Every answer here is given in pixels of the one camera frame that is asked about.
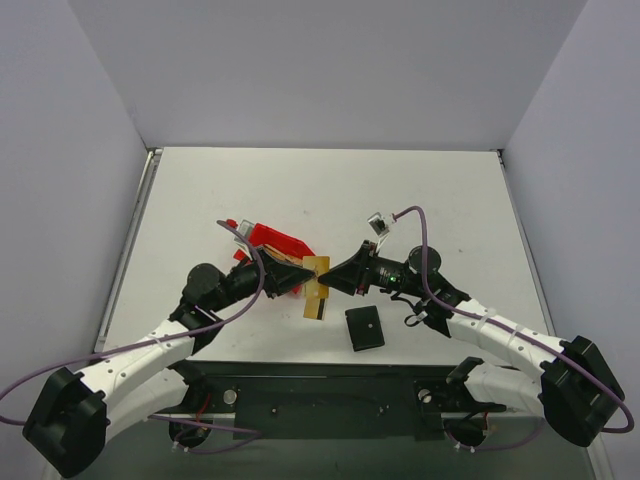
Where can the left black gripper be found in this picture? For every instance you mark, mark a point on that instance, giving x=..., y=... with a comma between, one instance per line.
x=267, y=278

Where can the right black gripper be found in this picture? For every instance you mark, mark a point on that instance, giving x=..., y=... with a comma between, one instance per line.
x=364, y=270

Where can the gold card stripe up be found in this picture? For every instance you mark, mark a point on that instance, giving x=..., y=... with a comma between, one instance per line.
x=316, y=297

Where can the red plastic bin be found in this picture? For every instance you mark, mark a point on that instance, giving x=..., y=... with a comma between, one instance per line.
x=280, y=242

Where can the black card holder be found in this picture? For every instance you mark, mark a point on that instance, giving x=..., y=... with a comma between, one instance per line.
x=364, y=328

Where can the gold card front up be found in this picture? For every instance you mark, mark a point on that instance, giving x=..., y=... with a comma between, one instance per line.
x=318, y=265

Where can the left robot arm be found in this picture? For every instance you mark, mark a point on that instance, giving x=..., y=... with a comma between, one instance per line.
x=77, y=413

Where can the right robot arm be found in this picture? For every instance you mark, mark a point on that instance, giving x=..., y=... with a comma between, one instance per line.
x=567, y=383

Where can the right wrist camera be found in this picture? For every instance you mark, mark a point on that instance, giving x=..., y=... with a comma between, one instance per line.
x=381, y=226

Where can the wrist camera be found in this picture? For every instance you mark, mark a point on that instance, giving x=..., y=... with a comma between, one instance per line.
x=381, y=226
x=241, y=231

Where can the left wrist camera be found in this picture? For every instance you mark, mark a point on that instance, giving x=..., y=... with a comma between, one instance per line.
x=241, y=231

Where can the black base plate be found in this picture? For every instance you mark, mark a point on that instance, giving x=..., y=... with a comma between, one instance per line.
x=326, y=401

